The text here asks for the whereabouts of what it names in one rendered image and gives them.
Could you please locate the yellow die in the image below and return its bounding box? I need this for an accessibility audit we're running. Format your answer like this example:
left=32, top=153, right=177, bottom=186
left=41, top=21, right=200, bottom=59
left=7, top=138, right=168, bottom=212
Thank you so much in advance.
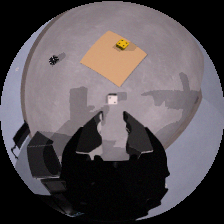
left=116, top=39, right=129, bottom=51

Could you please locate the tan square mat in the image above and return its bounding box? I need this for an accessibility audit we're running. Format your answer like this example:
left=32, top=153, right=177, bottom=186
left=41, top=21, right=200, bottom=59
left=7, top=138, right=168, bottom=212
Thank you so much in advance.
left=80, top=31, right=147, bottom=87

